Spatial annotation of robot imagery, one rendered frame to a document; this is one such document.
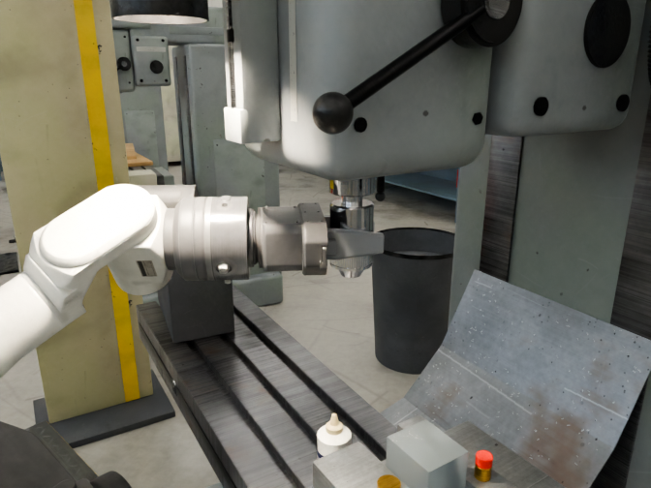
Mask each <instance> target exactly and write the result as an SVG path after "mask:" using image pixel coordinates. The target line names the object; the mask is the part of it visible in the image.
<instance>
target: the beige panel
mask: <svg viewBox="0 0 651 488"><path fill-rule="evenodd" d="M0 156H1V161H2V167H3V171H4V177H5V182H6V187H7V193H8V198H9V204H10V208H11V214H12V219H13V225H14V230H15V240H16V245H17V250H18V256H19V261H20V266H21V272H23V265H24V261H25V256H26V255H27V254H29V248H30V243H31V239H32V236H33V233H34V232H35V231H37V230H38V229H41V228H42V227H44V226H46V225H47V224H49V223H50V222H51V221H52V220H54V219H55V218H56V217H58V216H60V215H61V214H63V213H65V212H66V211H68V210H70V209H71V208H73V207H74V206H76V205H78V204H79V203H81V202H83V201H84V200H86V199H88V198H90V197H92V196H93V195H95V194H96V193H98V192H100V191H101V190H103V189H105V187H106V186H113V185H118V184H130V179H129V171H128V162H127V153H126V145H125V137H124V128H123V119H122V110H121V102H120V93H119V84H118V75H117V67H116V58H115V49H114V40H113V32H112V23H111V15H110V6H109V0H0ZM139 304H143V300H142V295H133V294H130V293H127V292H125V291H124V290H122V289H121V288H120V287H119V286H118V285H117V284H116V282H115V280H114V278H113V276H112V274H111V272H110V270H109V267H108V265H106V266H104V267H103V268H101V269H100V270H98V271H97V273H96V275H95V277H94V279H93V281H92V283H91V285H90V287H89V289H88V290H87V292H86V294H85V296H84V297H83V300H82V305H83V306H84V309H85V310H86V312H85V313H84V314H83V315H81V316H80V317H78V318H77V319H76V320H74V321H72V322H71V323H70V324H68V325H67V326H65V327H64V328H63V329H61V330H60V331H59V332H57V333H56V334H54V335H53V336H52V337H50V338H49V339H47V340H46V341H45V342H43V343H42V344H41V345H39V346H38V347H36V352H37V356H38V362H39V367H40V373H41V378H42V384H43V389H44V394H45V398H41V399H37V400H34V401H33V407H34V414H35V422H36V424H38V423H40V422H42V421H45V420H46V421H47V422H48V424H49V425H50V426H51V427H52V428H53V429H54V430H55V431H56V432H57V433H58V434H59V435H60V436H61V437H62V438H63V439H64V440H65V442H66V443H67V444H68V445H69V446H70V447H71V448H76V447H79V446H82V445H85V444H89V443H92V442H96V441H99V440H103V439H106V438H109V437H112V436H116V435H119V434H122V433H125V432H128V431H132V430H135V429H138V428H140V427H143V426H147V425H150V424H153V423H156V422H159V421H163V420H166V419H169V418H172V417H175V410H174V408H173V406H172V404H171V402H170V400H169V398H168V396H167V394H166V393H165V391H164V389H163V387H162V386H161V384H160V382H159V381H158V379H157V377H156V375H155V373H154V371H153V370H152V369H151V370H150V361H149V353H148V351H147V350H146V348H145V346H144V344H143V342H142V341H141V339H140V333H139V325H138V316H137V308H136V306H137V305H139Z"/></svg>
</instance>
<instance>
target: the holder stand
mask: <svg viewBox="0 0 651 488"><path fill-rule="evenodd" d="M157 292H158V300H159V303H160V306H161V309H162V312H163V315H164V318H165V320H166V323H167V326H168V329H169V332H170V335H171V338H172V341H173V342H174V343H179V342H184V341H190V340H195V339H200V338H205V337H210V336H215V335H221V334H226V333H231V332H234V331H235V329H234V311H233V280H231V283H230V284H225V280H213V281H210V280H209V281H185V280H184V279H183V278H182V277H181V276H180V275H179V274H178V273H177V271H176V270H173V273H172V276H171V278H170V280H169V281H168V283H167V284H166V285H165V286H164V287H163V288H161V289H160V290H157Z"/></svg>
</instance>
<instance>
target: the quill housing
mask: <svg viewBox="0 0 651 488"><path fill-rule="evenodd" d="M277 17H278V56H279V95H280V134H281V137H280V140H278V141H274V142H261V143H249V144H245V146H246V148H247V149H248V150H249V151H250V152H251V153H252V154H253V155H255V156H257V157H259V158H261V159H264V160H267V161H270V162H272V163H275V164H279V165H282V166H285V167H288V168H294V169H297V170H300V171H303V172H306V173H310V174H313V175H316V176H319V177H322V178H325V179H328V180H335V181H346V180H355V179H363V178H372V177H380V176H389V175H397V174H406V173H415V172H423V171H431V170H440V169H449V168H461V167H464V166H467V165H469V164H471V163H472V162H473V161H474V160H476V158H477V157H478V156H479V154H480V153H481V151H482V147H483V143H484V135H485V124H486V113H487V102H488V91H489V80H490V69H491V58H492V47H479V48H466V47H462V46H459V45H458V44H457V43H455V42H454V41H453V40H449V41H448V42H447V43H445V44H444V45H442V46H441V47H439V48H438V49H436V50H435V51H434V52H432V53H431V54H429V55H428V56H427V57H425V58H424V59H422V60H421V61H419V62H418V63H417V64H416V65H415V66H413V67H412V68H411V69H409V70H408V71H406V72H405V73H404V74H402V75H401V76H399V77H398V78H396V79H395V80H393V81H392V82H391V83H389V84H388V85H386V86H385V87H383V88H382V89H381V90H379V91H378V92H376V93H375V94H374V95H372V96H371V97H369V98H368V99H367V100H365V101H364V102H362V103H361V104H360V105H358V106H357V107H355V108H354V117H353V120H352V123H351V124H350V126H349V127H348V128H347V129H346V130H345V131H343V132H342V133H339V134H335V135H330V134H326V133H324V132H322V131H321V130H320V129H319V128H318V127H317V126H316V125H315V123H314V120H313V117H312V109H313V105H314V104H315V102H316V100H317V99H318V98H319V97H320V96H321V95H323V94H324V93H326V92H339V93H341V94H343V95H345V94H346V93H348V92H349V91H351V90H352V89H354V88H355V87H356V86H358V85H359V84H361V83H362V82H364V81H365V80H366V79H368V78H369V77H371V76H373V75H374V74H376V73H377V72H378V71H380V70H381V69H382V68H383V67H385V66H386V65H387V64H389V63H390V62H392V61H393V60H395V59H396V58H398V57H399V56H400V55H402V54H403V53H405V52H406V51H408V50H409V49H410V48H412V47H413V46H415V45H417V44H418V43H419V42H421V41H422V40H424V39H425V38H427V37H428V36H430V35H431V34H432V33H434V32H435V31H437V30H438V29H440V28H441V27H442V26H444V22H443V19H442V11H441V0H277Z"/></svg>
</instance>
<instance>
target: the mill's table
mask: <svg viewBox="0 0 651 488"><path fill-rule="evenodd" d="M232 295H233V311H234V329H235V331H234V332H231V333H226V334H221V335H215V336H210V337H205V338H199V339H195V340H190V341H184V342H179V343H174V342H173V341H172V338H171V335H170V332H169V329H168V326H167V323H166V320H165V318H164V315H163V312H162V309H161V306H159V305H158V303H157V302H156V301H153V302H148V303H143V304H139V305H137V306H136V308H137V316H138V325H139V337H140V339H141V341H142V342H143V344H144V346H145V348H146V350H147V351H148V353H149V355H150V357H151V359H152V360H153V362H154V364H155V366H156V368H157V369H158V371H159V373H160V375H161V377H162V378H163V380H164V382H165V384H166V386H167V387H168V389H169V391H170V394H171V395H172V397H173V399H174V401H175V403H176V404H177V406H178V407H179V409H180V411H181V412H182V414H183V416H184V418H185V420H186V421H187V423H188V425H189V427H190V429H191V430H192V432H193V434H194V436H195V438H196V439H197V441H198V443H199V445H200V447H201V449H202V451H203V453H204V455H205V456H206V458H207V460H208V462H209V464H210V465H211V467H212V469H213V471H214V472H215V473H216V475H217V477H218V479H219V481H220V482H221V484H222V486H223V488H313V462H314V461H315V460H317V457H318V454H317V446H318V431H319V430H320V428H322V427H323V426H325V425H326V424H327V423H328V422H329V421H330V419H331V416H332V414H333V413H336V414H337V417H338V421H340V422H341V423H342V424H343V425H344V426H346V427H347V428H348V429H349V430H350V431H351V434H352V443H351V444H353V443H355V442H360V443H362V444H363V445H364V446H365V447H366V448H367V449H368V450H369V451H370V452H371V453H372V454H373V455H374V456H376V457H377V458H378V459H379V460H380V461H381V462H382V461H384V460H386V459H387V438H388V436H390V435H392V434H394V433H397V428H396V427H395V426H394V425H392V424H391V423H390V422H389V421H388V420H387V419H386V418H384V417H383V416H382V415H381V414H380V413H379V412H377V411H376V410H375V409H374V408H373V407H372V406H371V405H369V404H368V403H367V402H366V401H365V400H364V399H363V398H361V397H360V396H359V395H358V394H357V393H356V392H355V391H353V390H352V389H351V388H350V387H349V386H348V385H347V384H345V383H344V382H343V381H342V380H341V379H340V378H338V377H337V376H336V375H335V374H334V373H333V372H332V371H330V370H329V369H328V368H327V367H326V366H325V365H324V364H323V363H322V362H321V361H320V360H319V359H318V358H317V357H316V356H314V355H313V354H312V353H311V352H310V351H309V350H307V349H306V348H305V347H304V346H303V345H301V344H300V343H299V342H298V341H297V340H296V339H295V338H294V337H293V336H291V335H290V334H289V333H288V332H287V331H286V330H285V329H283V328H282V327H281V326H280V325H279V324H278V323H277V322H275V321H274V320H273V319H272V318H271V317H270V316H268V315H267V314H266V313H265V312H264V311H263V310H262V309H260V308H259V307H258V306H257V305H256V304H255V303H254V302H252V301H251V300H250V299H249V298H248V297H247V296H246V295H244V294H243V293H242V292H241V291H240V290H239V289H237V288H236V287H235V286H232Z"/></svg>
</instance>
